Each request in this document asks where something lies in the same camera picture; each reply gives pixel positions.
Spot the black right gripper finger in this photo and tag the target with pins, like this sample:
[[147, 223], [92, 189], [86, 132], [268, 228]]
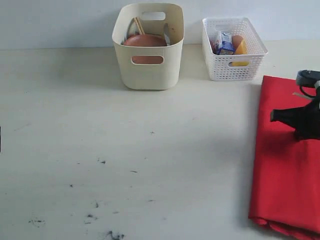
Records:
[[299, 135], [290, 116]]

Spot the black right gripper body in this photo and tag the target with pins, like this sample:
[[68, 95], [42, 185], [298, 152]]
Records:
[[311, 120]]

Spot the red tablecloth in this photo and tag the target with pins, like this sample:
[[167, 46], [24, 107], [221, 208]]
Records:
[[285, 192]]

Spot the yellow lemon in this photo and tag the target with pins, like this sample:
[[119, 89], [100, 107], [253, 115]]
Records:
[[239, 63]]

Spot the orange cheese wedge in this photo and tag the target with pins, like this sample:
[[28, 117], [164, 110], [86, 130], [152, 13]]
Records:
[[240, 47]]

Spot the brown egg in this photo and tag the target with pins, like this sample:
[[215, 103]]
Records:
[[236, 40]]

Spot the small milk carton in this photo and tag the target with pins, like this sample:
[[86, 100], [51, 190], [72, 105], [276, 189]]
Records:
[[223, 44]]

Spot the red sausage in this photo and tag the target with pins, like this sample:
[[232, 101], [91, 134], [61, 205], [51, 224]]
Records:
[[213, 47]]

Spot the silver table knife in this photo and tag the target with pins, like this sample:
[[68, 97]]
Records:
[[166, 34]]

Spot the brown round plate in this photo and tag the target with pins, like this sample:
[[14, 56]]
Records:
[[146, 40]]

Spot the pale green bowl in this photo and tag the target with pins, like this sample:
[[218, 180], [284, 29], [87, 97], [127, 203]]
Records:
[[132, 29]]

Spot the white perforated plastic basket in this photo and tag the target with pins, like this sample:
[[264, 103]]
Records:
[[219, 66]]

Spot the cream plastic bin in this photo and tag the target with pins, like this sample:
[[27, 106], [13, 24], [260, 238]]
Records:
[[150, 76]]

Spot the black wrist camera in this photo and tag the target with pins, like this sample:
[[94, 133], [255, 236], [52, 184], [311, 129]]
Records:
[[308, 78]]

